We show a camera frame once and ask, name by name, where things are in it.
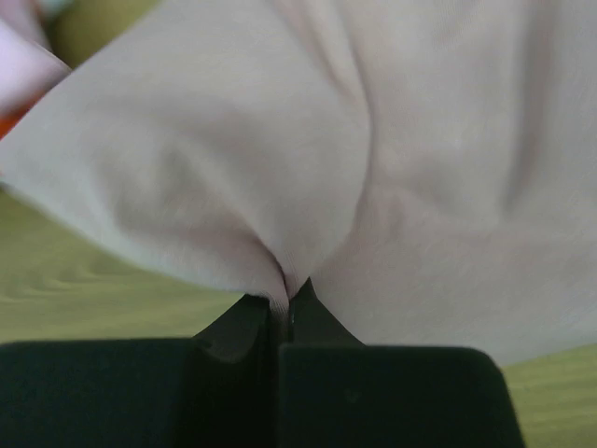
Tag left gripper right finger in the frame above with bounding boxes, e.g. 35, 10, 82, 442
287, 279, 364, 347

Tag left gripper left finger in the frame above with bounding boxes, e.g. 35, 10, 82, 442
194, 295, 271, 364

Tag dusty pink graphic t-shirt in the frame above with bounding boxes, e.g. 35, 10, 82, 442
1, 1, 596, 364

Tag folded orange t-shirt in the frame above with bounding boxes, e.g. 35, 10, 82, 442
0, 107, 30, 139

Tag folded pink t-shirt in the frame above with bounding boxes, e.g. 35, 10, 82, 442
1, 0, 71, 117

